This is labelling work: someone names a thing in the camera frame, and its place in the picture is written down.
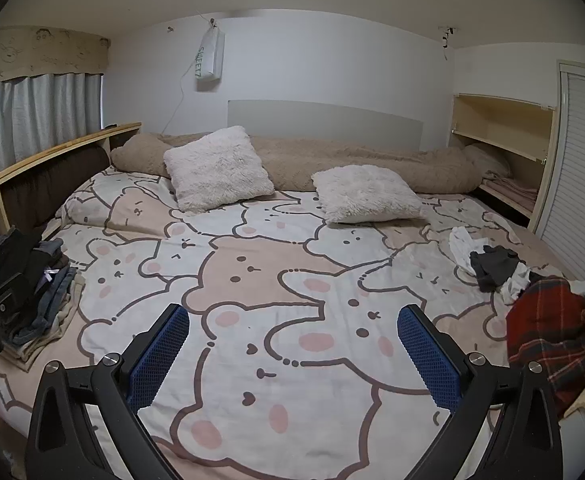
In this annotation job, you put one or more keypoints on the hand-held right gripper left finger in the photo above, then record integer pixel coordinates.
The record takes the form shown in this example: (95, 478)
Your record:
(160, 360)

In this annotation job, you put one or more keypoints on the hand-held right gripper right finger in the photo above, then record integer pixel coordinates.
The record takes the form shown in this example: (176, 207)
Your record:
(430, 360)

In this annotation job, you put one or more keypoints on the dark grey t-shirt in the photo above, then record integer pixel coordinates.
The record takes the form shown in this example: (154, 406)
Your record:
(495, 267)

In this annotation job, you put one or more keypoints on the stack of folded clothes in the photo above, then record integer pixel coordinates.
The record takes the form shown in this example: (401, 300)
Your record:
(52, 310)

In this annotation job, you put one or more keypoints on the white garment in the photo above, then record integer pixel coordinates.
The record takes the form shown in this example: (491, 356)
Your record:
(462, 250)
(520, 285)

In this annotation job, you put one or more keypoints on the brown padded panel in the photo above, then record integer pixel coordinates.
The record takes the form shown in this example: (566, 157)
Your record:
(47, 185)

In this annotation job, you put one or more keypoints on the red plaid shirt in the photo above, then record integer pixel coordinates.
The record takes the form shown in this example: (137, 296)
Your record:
(552, 340)

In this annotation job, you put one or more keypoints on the bear printed bed sheet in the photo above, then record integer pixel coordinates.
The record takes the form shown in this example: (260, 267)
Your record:
(272, 270)

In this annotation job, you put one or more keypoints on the wooden bedside shelf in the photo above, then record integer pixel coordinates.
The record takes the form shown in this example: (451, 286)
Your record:
(47, 152)

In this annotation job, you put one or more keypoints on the small white fluffy pillow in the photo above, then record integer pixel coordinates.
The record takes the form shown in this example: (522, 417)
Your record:
(367, 192)

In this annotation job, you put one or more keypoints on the pale blue curtain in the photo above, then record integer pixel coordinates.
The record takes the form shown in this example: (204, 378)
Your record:
(32, 110)

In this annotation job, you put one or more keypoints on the pink folded cloth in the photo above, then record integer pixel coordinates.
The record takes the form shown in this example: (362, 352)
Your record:
(512, 190)

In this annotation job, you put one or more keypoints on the large white fluffy pillow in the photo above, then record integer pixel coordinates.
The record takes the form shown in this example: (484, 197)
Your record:
(217, 170)

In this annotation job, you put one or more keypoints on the beige pillow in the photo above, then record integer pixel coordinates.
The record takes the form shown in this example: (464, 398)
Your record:
(322, 160)

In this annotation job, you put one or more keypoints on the beige printed curtain valance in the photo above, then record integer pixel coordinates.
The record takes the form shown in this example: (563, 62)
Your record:
(37, 52)

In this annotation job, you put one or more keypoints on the white louvered door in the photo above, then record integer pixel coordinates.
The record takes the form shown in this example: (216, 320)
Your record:
(582, 170)

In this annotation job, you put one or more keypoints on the grey headboard panel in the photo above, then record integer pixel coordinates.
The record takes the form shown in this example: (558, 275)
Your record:
(322, 122)

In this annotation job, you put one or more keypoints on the white hanging bag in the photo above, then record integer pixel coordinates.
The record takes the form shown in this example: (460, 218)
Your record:
(210, 60)

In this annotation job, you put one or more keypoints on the cream wall shelf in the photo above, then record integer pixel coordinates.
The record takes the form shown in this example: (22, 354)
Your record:
(502, 120)

